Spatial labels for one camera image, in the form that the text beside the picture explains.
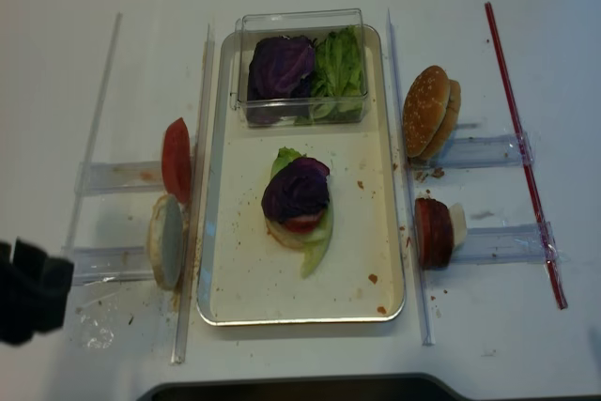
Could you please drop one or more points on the black covered gripper finger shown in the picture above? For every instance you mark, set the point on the black covered gripper finger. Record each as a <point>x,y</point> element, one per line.
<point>5,254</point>
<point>34,293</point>

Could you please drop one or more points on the purple cabbage leaf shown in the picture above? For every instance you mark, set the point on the purple cabbage leaf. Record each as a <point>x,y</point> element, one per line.
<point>299,189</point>

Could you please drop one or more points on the red tomato slice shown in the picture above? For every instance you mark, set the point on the red tomato slice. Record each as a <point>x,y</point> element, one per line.
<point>176,161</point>

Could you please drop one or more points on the pink meat slice on tray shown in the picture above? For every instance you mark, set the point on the pink meat slice on tray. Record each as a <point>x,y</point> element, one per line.
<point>305,223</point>

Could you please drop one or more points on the green lettuce leaf on tray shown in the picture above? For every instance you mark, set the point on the green lettuce leaf on tray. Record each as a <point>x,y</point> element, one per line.
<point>318,240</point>

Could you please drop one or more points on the green lettuce in box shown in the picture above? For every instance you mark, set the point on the green lettuce in box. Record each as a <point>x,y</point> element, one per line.
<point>337,80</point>

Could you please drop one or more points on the stacked red meat slices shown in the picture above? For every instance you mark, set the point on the stacked red meat slices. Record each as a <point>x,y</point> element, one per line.
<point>434,232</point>

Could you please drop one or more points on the white cheese slice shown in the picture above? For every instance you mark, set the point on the white cheese slice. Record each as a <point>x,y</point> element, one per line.
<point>458,221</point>

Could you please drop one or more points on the clear holder lower left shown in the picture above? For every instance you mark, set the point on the clear holder lower left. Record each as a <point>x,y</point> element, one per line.
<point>109,264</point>

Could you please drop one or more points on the clear holder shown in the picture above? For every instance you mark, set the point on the clear holder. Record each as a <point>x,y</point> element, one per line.
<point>123,177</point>
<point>527,243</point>
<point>506,150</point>
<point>109,264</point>

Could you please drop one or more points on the clear holder upper left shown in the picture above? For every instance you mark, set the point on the clear holder upper left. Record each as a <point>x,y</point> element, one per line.
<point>123,177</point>

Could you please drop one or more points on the bun half standing left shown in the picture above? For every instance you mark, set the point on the bun half standing left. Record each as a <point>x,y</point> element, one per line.
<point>164,242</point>

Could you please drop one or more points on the cream metal tray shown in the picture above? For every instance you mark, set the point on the cream metal tray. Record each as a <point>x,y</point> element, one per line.
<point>246,277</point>

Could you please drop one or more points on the purple cabbage pile in box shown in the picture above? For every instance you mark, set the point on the purple cabbage pile in box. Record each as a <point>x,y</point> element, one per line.
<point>279,79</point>

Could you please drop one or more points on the clear plastic box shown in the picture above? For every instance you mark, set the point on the clear plastic box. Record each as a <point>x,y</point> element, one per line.
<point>315,25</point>

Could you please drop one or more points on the black object bottom edge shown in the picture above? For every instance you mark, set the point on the black object bottom edge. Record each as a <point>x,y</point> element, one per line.
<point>380,387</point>

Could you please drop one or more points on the sesame bun top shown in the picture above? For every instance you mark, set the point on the sesame bun top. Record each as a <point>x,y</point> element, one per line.
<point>424,108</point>

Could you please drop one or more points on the bun bottom behind sesame bun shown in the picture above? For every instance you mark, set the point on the bun bottom behind sesame bun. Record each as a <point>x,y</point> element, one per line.
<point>448,123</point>

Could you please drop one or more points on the clear holder upper right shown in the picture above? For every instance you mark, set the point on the clear holder upper right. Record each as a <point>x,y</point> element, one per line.
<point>506,150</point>

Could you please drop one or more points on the clear holder lower right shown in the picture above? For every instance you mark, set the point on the clear holder lower right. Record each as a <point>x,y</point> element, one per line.
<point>527,243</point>

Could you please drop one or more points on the red plastic strip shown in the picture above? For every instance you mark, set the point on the red plastic strip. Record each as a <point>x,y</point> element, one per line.
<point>545,231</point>

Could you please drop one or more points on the clear rail far left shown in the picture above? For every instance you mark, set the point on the clear rail far left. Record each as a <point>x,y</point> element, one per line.
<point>89,147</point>

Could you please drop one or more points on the clear rail left of tray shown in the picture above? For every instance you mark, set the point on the clear rail left of tray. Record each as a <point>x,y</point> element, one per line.
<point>185,295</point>

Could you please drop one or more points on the clear rail of tray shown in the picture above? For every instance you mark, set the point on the clear rail of tray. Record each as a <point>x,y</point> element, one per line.
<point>185,295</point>
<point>420,284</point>

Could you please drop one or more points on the clear rail right of tray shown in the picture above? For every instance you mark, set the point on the clear rail right of tray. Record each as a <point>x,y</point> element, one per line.
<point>420,284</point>

